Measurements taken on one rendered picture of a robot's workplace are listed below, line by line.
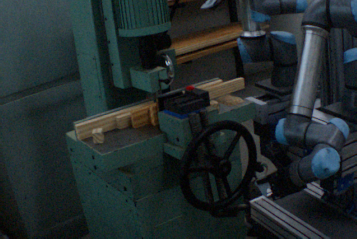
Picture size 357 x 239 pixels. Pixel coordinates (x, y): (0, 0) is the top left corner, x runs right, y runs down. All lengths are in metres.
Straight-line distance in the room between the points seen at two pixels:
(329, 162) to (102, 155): 0.67
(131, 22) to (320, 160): 0.75
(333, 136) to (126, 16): 0.76
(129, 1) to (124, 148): 0.46
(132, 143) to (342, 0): 0.77
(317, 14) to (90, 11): 0.81
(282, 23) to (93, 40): 3.93
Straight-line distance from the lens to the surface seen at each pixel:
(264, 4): 1.82
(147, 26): 1.63
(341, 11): 1.46
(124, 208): 1.73
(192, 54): 4.36
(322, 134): 1.39
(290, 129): 1.44
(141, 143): 1.58
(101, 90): 1.88
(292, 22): 5.50
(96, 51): 1.84
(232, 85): 1.94
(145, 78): 1.71
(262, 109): 2.18
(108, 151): 1.54
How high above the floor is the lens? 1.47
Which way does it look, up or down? 18 degrees down
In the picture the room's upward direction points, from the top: 8 degrees counter-clockwise
